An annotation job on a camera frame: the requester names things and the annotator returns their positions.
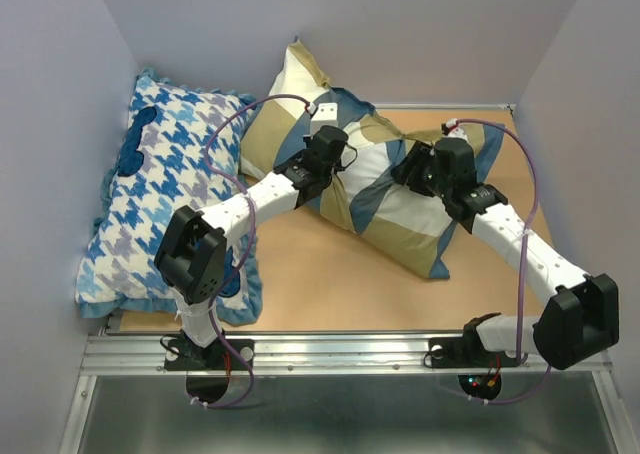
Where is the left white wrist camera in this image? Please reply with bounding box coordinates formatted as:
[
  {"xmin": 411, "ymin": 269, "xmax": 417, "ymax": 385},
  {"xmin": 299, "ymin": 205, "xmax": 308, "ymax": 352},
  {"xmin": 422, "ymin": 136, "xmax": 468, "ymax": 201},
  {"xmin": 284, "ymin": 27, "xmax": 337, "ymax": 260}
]
[{"xmin": 309, "ymin": 102, "xmax": 339, "ymax": 136}]

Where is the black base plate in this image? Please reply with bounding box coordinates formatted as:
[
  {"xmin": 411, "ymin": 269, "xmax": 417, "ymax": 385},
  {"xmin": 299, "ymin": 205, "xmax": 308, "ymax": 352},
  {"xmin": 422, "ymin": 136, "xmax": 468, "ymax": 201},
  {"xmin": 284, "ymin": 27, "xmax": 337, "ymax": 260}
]
[
  {"xmin": 159, "ymin": 335, "xmax": 255, "ymax": 372},
  {"xmin": 422, "ymin": 337, "xmax": 517, "ymax": 369}
]

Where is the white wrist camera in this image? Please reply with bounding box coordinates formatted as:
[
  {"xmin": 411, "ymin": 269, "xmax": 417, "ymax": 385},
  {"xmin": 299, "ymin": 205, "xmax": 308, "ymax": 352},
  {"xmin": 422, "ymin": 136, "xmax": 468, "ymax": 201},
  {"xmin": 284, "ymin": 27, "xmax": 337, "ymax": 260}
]
[
  {"xmin": 309, "ymin": 102, "xmax": 339, "ymax": 136},
  {"xmin": 441, "ymin": 118, "xmax": 468, "ymax": 142}
]

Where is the aluminium mounting rail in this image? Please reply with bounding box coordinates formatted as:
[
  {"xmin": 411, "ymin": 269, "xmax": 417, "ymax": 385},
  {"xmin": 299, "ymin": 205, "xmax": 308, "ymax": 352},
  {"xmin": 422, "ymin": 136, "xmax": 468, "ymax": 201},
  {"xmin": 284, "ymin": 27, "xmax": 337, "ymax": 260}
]
[{"xmin": 79, "ymin": 329, "xmax": 614, "ymax": 375}]

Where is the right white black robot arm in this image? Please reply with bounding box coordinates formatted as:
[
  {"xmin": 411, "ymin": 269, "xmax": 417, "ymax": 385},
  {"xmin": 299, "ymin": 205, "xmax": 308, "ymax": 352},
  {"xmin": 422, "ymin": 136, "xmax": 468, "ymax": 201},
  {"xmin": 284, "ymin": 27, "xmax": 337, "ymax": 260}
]
[{"xmin": 392, "ymin": 137, "xmax": 619, "ymax": 370}]

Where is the aluminium table frame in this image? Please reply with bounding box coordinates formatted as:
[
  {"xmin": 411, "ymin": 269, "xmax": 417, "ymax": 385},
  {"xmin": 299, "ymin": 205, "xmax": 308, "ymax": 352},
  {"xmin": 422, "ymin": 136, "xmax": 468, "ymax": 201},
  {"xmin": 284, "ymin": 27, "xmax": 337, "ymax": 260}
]
[{"xmin": 57, "ymin": 101, "xmax": 626, "ymax": 454}]

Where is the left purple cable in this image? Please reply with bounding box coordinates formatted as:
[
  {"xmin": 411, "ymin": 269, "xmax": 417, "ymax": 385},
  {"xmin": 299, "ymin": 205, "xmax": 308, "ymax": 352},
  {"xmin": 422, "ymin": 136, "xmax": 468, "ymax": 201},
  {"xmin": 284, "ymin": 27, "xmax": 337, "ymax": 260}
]
[{"xmin": 205, "ymin": 95, "xmax": 314, "ymax": 409}]

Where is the blue houndstooth bear pillow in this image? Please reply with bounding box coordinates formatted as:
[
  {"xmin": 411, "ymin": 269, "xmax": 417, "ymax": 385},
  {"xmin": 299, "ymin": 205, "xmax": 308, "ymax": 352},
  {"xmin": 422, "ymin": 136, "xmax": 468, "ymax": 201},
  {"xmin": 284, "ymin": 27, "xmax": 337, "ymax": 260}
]
[{"xmin": 75, "ymin": 68, "xmax": 254, "ymax": 318}]

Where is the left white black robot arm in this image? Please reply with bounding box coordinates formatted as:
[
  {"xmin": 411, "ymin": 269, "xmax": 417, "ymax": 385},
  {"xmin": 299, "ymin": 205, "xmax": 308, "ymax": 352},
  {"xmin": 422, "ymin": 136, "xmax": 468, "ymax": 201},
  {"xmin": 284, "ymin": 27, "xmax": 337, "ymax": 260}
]
[{"xmin": 154, "ymin": 125, "xmax": 348, "ymax": 368}]

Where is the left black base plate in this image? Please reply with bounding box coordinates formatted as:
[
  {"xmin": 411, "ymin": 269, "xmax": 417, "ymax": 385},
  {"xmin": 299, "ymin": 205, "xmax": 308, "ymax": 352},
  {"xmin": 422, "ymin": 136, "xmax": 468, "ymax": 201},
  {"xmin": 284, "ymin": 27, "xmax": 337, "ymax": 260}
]
[{"xmin": 159, "ymin": 335, "xmax": 255, "ymax": 372}]

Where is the blue tan white patchwork pillow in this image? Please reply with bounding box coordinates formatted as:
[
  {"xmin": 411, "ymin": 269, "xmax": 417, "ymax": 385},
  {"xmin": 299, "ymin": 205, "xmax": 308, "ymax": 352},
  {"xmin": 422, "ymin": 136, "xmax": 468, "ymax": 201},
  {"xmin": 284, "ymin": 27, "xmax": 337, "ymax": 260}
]
[{"xmin": 239, "ymin": 36, "xmax": 506, "ymax": 281}]

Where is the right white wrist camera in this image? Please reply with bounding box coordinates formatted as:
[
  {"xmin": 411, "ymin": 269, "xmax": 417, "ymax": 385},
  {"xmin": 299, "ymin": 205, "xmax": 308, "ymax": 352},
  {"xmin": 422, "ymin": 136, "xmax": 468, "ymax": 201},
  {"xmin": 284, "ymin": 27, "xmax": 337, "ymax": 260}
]
[{"xmin": 441, "ymin": 118, "xmax": 468, "ymax": 142}]

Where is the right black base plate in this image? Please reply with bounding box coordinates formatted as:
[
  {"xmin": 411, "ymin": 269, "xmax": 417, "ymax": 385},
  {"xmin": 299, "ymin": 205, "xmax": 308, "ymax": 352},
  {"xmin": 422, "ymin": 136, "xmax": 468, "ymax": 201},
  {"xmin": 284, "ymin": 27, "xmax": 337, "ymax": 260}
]
[{"xmin": 422, "ymin": 337, "xmax": 517, "ymax": 369}]

